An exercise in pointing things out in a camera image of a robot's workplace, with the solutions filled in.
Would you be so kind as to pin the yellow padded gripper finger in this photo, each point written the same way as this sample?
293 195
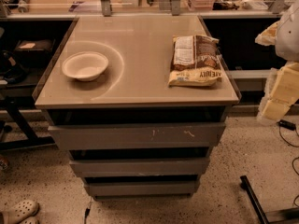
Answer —
281 91

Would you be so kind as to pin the grey top drawer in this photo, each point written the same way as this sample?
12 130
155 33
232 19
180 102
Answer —
138 135

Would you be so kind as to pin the grey drawer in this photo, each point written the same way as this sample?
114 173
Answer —
100 187
138 135
154 163

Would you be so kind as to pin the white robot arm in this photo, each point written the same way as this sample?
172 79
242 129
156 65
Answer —
284 35

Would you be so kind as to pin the grey bottom drawer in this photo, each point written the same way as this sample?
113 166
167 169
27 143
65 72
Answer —
100 187

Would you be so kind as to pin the grey drawer cabinet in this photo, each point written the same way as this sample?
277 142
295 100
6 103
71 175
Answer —
134 87

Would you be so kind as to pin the grey middle drawer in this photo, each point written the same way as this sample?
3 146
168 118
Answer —
154 163

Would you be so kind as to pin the brown yellow snack bag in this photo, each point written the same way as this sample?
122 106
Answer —
195 61

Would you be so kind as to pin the black metal floor stand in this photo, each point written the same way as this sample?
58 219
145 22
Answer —
283 216

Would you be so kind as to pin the white bowl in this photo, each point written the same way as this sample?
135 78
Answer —
85 65

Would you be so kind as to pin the black box on shelf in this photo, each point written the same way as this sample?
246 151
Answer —
34 49

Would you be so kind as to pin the white perforated clog shoe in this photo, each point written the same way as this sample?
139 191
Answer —
23 212

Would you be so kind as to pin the black side table frame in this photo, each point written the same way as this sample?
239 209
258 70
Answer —
9 93

